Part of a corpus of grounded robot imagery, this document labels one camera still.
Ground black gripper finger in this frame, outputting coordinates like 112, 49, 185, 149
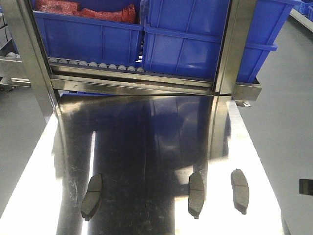
299, 179, 313, 195

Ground grey brake pad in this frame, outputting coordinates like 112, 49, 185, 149
231, 168, 249, 215
81, 174, 103, 221
188, 172, 205, 219

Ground right blue plastic bin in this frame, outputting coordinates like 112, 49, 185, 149
143, 0, 300, 83

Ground blue plastic bin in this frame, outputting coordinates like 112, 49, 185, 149
31, 0, 143, 66
143, 0, 300, 83

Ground red bubble wrap bags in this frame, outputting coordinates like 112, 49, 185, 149
35, 0, 136, 24

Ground left blue plastic bin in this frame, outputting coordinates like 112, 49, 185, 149
31, 0, 143, 66

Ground stainless steel roller rack frame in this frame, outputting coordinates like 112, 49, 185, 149
0, 0, 261, 120

